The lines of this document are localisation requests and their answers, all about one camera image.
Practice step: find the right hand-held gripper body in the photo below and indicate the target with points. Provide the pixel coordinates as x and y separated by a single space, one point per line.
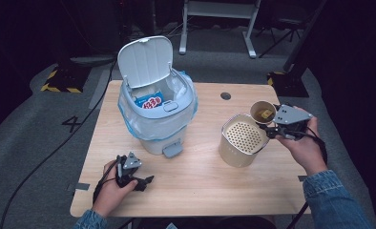
291 117

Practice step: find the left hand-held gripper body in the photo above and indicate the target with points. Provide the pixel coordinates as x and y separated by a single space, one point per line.
129 173

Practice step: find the yellow tea bag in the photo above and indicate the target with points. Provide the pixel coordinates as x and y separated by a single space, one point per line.
266 114

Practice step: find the brown paper cup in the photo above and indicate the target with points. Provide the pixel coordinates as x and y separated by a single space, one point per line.
256 109

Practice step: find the beige container with strainer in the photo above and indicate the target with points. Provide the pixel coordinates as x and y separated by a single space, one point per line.
243 143

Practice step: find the white pedal trash bin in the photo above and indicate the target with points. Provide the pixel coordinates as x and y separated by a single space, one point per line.
159 127

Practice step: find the blue snack packet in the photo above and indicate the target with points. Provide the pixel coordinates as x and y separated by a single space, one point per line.
151 100

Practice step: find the person's left hand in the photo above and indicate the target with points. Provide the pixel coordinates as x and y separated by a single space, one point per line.
111 194

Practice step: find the person's right hand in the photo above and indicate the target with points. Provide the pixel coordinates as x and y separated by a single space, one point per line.
305 149

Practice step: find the black stand with base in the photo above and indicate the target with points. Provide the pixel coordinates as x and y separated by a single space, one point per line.
291 84

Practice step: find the grey tape strip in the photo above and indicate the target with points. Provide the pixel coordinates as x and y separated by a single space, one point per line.
82 186

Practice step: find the clear blue bin liner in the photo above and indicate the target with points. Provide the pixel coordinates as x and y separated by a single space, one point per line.
154 129

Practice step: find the black tripod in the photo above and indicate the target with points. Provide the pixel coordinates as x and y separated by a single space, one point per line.
284 33

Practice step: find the black stand base striped tape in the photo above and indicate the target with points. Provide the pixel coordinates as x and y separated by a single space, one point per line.
66 81

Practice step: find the white desk frame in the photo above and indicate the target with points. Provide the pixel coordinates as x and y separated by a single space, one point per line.
219 11

